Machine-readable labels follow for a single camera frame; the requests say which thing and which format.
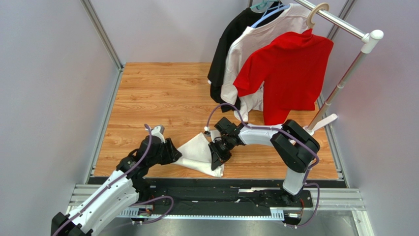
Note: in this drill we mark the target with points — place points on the white flower print t-shirt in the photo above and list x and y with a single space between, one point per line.
291 19

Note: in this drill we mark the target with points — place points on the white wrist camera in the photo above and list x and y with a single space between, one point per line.
210 133
158 134

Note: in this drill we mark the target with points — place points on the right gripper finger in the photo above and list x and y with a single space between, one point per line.
213 146
224 153

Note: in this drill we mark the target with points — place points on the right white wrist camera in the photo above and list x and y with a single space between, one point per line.
210 133

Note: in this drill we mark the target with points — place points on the red t-shirt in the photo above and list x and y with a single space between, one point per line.
291 70

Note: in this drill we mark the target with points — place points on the black t-shirt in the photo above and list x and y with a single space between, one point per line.
232 32

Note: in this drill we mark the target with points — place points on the teal hanger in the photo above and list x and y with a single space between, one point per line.
262 6

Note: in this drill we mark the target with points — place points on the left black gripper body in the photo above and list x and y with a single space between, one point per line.
160 158

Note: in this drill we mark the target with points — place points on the white cloth napkin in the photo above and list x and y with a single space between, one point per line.
196 155

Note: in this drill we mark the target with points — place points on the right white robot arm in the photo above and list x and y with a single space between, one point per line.
295 146

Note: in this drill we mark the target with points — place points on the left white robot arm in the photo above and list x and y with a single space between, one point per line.
123 188

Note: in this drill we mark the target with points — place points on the wooden hanger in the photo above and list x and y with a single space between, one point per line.
314 11

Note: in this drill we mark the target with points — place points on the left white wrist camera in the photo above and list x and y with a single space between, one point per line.
158 134

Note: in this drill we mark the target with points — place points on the blue hanger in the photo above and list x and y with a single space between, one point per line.
269 12

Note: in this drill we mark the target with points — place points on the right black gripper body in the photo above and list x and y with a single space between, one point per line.
218 153

